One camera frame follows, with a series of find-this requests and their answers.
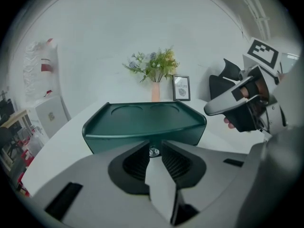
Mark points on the light wooden desk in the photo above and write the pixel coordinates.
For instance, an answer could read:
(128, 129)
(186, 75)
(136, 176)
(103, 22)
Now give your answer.
(14, 118)

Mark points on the artificial flower bouquet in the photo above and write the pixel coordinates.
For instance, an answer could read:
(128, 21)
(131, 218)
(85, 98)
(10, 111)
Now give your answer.
(154, 63)

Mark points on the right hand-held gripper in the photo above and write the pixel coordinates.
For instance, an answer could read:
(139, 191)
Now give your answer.
(261, 53)

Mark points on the black office chair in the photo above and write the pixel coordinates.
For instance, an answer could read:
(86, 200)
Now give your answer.
(221, 87)

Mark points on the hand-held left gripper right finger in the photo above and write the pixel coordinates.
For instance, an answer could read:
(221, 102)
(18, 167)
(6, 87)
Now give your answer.
(213, 174)

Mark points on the white cabinet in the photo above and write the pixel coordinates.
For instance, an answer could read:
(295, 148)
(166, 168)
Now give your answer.
(51, 115)

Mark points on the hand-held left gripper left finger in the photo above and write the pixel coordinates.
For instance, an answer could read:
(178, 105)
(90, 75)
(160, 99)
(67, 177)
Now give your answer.
(83, 174)

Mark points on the pink vase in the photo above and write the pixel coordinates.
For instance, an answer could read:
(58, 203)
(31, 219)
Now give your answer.
(155, 92)

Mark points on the white ceiling rail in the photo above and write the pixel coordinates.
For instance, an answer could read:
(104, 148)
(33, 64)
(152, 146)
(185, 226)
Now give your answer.
(257, 13)

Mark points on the person's right hand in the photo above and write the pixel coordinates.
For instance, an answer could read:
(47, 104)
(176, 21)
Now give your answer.
(229, 123)

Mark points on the white desk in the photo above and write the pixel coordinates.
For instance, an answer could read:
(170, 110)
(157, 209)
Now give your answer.
(61, 155)

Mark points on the black framed picture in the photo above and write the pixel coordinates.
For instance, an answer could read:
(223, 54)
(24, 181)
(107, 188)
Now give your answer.
(181, 88)

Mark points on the black folding chair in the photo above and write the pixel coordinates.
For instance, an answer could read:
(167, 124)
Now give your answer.
(9, 141)

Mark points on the dark green box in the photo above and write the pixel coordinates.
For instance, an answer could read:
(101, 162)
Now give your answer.
(107, 144)
(147, 117)

